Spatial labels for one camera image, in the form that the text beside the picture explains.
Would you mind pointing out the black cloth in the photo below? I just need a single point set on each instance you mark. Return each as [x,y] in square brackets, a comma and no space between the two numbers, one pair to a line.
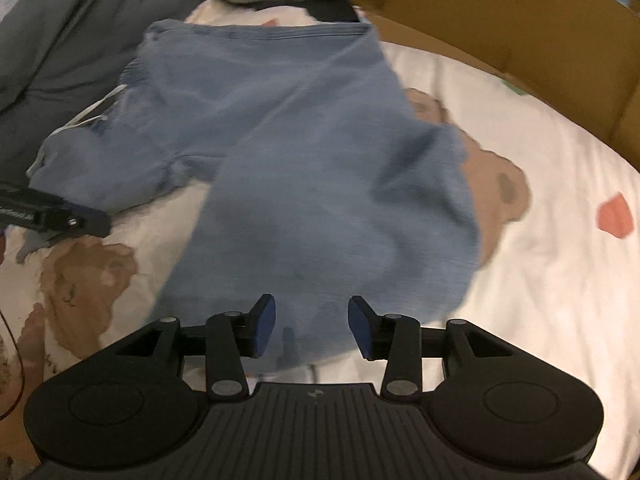
[330,10]

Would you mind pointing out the slate grey pillow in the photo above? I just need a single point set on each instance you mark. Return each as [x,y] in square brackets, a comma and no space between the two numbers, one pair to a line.
[75,35]

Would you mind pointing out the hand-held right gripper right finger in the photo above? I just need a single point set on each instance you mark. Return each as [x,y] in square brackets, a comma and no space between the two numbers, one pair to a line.
[357,327]

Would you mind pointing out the brown cardboard sheet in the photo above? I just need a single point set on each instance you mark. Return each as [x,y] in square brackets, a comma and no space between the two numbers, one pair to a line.
[500,10]

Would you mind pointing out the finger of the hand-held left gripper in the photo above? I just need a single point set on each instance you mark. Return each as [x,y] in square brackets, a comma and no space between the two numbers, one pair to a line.
[85,222]

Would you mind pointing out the blue denim jeans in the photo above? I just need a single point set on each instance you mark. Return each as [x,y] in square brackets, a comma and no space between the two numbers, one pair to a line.
[310,160]

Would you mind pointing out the bear printed cream blanket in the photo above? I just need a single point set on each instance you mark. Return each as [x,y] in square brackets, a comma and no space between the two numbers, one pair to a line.
[550,185]

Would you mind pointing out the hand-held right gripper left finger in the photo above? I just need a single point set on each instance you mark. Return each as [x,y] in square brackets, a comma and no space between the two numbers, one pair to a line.
[265,322]

